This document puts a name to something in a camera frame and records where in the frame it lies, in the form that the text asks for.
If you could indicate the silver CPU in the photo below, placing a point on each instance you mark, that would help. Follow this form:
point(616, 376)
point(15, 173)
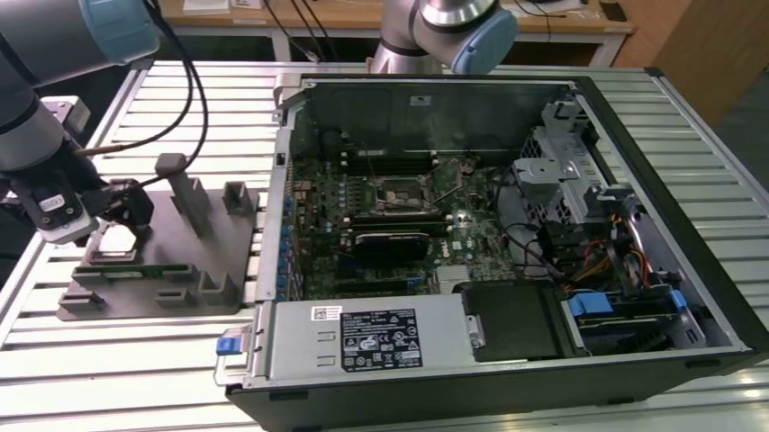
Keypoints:
point(117, 243)

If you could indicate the metal locking lever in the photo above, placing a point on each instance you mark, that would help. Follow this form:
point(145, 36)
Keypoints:
point(373, 166)

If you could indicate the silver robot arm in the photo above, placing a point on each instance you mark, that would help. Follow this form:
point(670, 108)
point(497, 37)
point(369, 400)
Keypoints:
point(49, 45)

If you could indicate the CPU socket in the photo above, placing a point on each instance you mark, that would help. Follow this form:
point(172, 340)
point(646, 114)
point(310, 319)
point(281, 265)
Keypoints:
point(400, 195)

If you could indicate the grey parts rack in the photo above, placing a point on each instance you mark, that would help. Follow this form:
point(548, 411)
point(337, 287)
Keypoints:
point(232, 252)

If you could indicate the green motherboard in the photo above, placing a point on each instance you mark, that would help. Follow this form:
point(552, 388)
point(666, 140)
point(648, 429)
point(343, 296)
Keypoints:
point(325, 211)

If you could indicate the blue case latch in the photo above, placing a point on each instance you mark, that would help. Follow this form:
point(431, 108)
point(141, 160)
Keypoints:
point(228, 345)

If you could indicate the white barcode sticker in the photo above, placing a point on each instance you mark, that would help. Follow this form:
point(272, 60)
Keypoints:
point(326, 313)

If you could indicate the silver power supply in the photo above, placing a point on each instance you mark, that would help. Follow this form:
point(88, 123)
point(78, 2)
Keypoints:
point(301, 351)

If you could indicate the black RAM slots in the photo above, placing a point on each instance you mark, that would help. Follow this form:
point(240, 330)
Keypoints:
point(385, 166)
point(397, 223)

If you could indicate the black graphics card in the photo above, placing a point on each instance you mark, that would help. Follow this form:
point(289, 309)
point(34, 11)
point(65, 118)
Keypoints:
point(391, 249)

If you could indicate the wooden desk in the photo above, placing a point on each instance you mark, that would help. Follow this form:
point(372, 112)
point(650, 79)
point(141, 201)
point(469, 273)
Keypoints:
point(210, 19)

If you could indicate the white paper sheet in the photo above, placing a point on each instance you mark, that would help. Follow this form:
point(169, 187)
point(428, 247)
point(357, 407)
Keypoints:
point(206, 4)

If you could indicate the small white box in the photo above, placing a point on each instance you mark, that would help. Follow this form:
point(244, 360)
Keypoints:
point(248, 2)

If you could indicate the black power supply label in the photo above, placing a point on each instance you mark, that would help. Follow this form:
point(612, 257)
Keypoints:
point(381, 339)

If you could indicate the small white case sticker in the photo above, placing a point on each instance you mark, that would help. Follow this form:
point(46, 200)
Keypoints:
point(421, 100)

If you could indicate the small silver heatsink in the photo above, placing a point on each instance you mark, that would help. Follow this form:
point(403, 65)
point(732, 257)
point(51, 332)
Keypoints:
point(455, 275)

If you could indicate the silver drive cage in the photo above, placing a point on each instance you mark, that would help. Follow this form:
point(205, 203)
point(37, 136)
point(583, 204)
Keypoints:
point(537, 177)

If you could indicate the black PC case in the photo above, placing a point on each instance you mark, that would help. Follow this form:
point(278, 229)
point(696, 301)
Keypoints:
point(481, 400)

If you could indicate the grey plastic latch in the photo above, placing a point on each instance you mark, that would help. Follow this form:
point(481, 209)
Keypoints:
point(607, 193)

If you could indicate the blue disk carrier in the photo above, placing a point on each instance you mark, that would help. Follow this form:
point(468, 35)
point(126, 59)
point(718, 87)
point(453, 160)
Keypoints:
point(589, 306)

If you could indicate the black hard disk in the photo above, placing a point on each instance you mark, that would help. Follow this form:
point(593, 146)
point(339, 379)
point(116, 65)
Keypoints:
point(626, 335)

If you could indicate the black phone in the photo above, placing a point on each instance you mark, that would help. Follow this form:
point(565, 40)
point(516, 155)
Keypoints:
point(614, 11)

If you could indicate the silver disk bay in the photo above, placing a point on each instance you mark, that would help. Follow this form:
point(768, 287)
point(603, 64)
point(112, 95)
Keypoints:
point(694, 330)

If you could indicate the brown wooden cabinet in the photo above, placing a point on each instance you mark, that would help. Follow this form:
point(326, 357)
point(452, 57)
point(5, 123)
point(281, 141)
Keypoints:
point(710, 45)

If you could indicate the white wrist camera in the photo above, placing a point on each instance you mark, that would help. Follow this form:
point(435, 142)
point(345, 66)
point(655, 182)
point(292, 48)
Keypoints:
point(66, 229)

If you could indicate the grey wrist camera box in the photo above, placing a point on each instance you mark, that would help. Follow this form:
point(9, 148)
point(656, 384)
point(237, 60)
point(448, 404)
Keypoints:
point(66, 114)

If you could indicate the small silver bracket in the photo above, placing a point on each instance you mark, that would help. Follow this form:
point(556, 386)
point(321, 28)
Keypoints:
point(475, 332)

